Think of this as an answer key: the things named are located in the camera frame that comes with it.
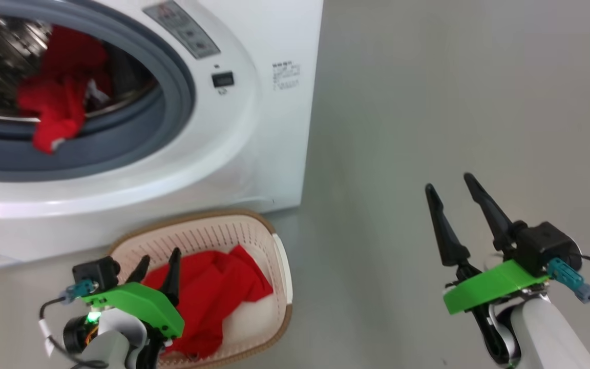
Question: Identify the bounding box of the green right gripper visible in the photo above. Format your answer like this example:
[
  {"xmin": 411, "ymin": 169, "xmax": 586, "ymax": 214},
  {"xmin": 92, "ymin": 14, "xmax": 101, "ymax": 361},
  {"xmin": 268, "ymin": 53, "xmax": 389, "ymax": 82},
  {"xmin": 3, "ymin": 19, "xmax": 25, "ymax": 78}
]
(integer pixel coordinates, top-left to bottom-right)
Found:
[{"xmin": 425, "ymin": 173, "xmax": 549, "ymax": 316}]

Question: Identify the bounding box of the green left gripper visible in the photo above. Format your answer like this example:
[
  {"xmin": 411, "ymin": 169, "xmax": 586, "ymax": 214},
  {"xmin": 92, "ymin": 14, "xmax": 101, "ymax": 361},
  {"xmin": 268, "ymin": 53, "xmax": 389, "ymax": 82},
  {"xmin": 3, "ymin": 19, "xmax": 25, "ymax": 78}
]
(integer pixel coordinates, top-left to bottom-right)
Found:
[{"xmin": 82, "ymin": 248, "xmax": 185, "ymax": 340}]

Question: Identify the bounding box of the red garment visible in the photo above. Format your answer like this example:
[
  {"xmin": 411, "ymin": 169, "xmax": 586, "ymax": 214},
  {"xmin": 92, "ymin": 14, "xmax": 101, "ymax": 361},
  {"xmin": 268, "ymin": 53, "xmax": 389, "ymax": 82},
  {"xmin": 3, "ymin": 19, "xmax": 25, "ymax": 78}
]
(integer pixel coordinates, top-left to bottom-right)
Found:
[
  {"xmin": 141, "ymin": 245, "xmax": 274, "ymax": 359},
  {"xmin": 17, "ymin": 26, "xmax": 114, "ymax": 154}
]

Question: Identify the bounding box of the cream perforated laundry basket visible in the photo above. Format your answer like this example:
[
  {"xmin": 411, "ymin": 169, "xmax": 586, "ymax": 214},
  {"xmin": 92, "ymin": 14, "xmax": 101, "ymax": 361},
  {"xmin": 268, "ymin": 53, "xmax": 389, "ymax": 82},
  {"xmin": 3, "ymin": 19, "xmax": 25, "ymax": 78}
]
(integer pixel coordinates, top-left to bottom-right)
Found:
[{"xmin": 106, "ymin": 209, "xmax": 293, "ymax": 369}]

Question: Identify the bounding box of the grey rubber door gasket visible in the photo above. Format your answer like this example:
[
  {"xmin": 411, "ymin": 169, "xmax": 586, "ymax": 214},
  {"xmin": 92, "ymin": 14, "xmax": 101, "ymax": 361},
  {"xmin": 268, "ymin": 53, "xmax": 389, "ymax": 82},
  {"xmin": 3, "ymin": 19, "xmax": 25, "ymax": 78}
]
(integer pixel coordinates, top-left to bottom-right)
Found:
[{"xmin": 0, "ymin": 0, "xmax": 196, "ymax": 182}]

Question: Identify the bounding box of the white front-load washing machine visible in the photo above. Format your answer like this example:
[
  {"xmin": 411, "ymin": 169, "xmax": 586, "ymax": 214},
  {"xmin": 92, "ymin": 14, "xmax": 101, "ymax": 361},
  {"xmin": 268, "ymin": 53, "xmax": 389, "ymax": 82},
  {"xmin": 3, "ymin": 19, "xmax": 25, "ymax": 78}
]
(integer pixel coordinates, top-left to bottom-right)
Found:
[{"xmin": 0, "ymin": 0, "xmax": 324, "ymax": 270}]

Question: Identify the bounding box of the grey warning sticker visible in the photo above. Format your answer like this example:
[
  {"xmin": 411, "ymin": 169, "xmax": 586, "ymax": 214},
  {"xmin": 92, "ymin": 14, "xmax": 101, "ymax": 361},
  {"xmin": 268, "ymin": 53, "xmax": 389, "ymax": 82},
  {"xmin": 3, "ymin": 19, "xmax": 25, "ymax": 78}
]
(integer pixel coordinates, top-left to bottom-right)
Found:
[{"xmin": 144, "ymin": 0, "xmax": 221, "ymax": 59}]

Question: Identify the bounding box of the left teal-plug camera cable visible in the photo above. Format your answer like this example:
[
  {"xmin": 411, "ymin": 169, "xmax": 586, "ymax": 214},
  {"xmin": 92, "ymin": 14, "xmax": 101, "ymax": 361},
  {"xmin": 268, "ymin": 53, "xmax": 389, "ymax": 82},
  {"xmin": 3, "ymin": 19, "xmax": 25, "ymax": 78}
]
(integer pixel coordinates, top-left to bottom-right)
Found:
[{"xmin": 39, "ymin": 279, "xmax": 109, "ymax": 369}]

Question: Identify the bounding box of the teal-plug camera cable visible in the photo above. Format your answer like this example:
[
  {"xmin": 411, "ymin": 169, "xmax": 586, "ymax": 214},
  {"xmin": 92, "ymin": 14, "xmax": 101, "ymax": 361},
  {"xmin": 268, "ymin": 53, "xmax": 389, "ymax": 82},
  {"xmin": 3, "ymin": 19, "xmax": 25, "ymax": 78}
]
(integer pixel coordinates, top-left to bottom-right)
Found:
[
  {"xmin": 39, "ymin": 279, "xmax": 109, "ymax": 369},
  {"xmin": 547, "ymin": 255, "xmax": 590, "ymax": 313}
]

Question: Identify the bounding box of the right teal-plug camera cable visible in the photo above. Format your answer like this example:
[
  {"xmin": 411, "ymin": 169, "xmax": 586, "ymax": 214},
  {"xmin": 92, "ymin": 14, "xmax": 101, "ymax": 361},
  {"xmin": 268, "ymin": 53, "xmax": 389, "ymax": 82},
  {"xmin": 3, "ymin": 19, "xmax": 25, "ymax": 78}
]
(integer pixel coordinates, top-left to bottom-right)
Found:
[{"xmin": 547, "ymin": 255, "xmax": 590, "ymax": 313}]

